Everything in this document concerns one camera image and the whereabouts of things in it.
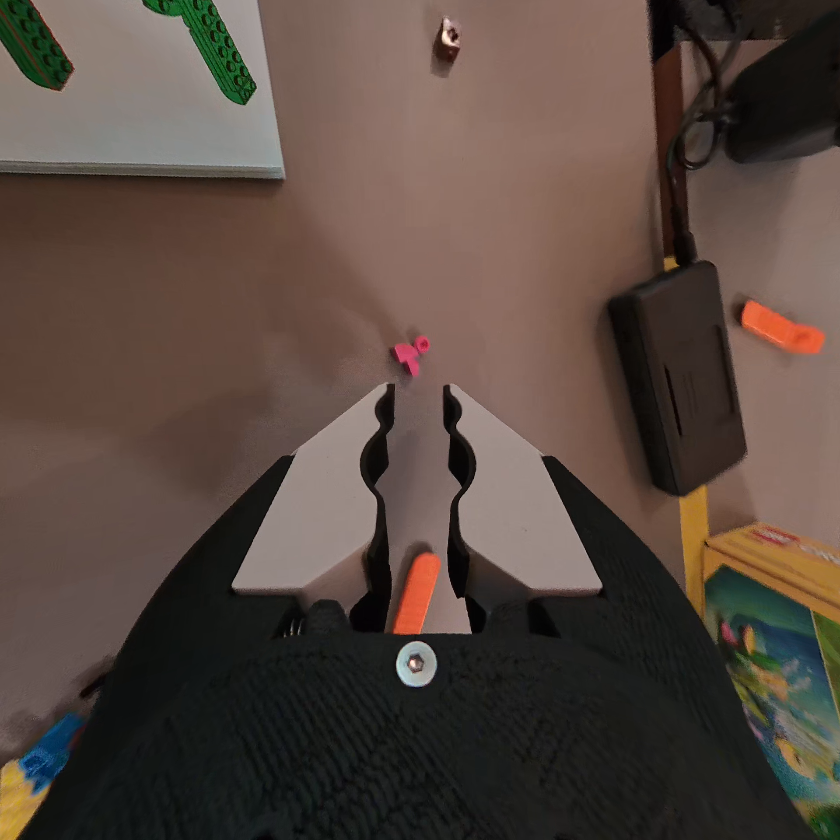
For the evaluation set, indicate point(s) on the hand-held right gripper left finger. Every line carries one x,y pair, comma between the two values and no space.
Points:
315,512

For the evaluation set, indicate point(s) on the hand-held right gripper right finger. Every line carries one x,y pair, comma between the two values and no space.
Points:
518,518

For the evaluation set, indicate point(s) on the small pink brick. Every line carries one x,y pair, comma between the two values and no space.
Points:
407,354

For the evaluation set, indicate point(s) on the pile of coloured toy bricks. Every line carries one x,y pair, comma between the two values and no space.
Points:
39,761

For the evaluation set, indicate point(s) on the small brown brick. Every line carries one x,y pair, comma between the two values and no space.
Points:
448,39

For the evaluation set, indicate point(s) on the grey desk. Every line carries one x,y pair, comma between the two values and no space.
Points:
197,328

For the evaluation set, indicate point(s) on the orange brick separator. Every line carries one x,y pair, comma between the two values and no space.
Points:
417,590

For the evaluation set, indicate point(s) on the yellow toy brick box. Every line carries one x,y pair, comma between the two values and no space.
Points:
774,656

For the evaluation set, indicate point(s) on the orange plastic tag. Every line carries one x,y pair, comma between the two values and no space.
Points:
781,328

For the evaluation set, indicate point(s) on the light grey side table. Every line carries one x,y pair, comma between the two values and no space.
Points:
787,216

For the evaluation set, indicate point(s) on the white instruction booklet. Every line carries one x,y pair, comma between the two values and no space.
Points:
131,118

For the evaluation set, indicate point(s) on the grey battery charger case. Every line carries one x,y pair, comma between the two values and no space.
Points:
787,111

